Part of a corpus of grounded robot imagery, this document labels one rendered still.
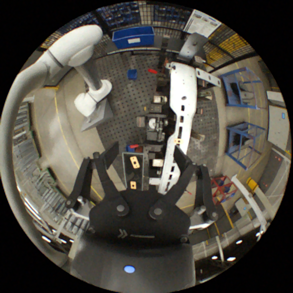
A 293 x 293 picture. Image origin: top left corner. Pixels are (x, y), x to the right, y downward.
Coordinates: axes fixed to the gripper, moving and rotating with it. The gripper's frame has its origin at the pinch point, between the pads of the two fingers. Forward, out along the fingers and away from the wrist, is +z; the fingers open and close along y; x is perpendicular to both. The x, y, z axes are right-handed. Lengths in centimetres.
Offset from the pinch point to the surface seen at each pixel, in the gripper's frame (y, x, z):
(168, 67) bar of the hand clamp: 8.5, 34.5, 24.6
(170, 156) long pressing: 20, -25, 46
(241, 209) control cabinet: 893, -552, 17
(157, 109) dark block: 4.6, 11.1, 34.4
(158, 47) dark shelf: 5, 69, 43
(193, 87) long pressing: 34, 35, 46
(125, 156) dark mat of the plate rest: -13.3, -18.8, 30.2
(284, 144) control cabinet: 817, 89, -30
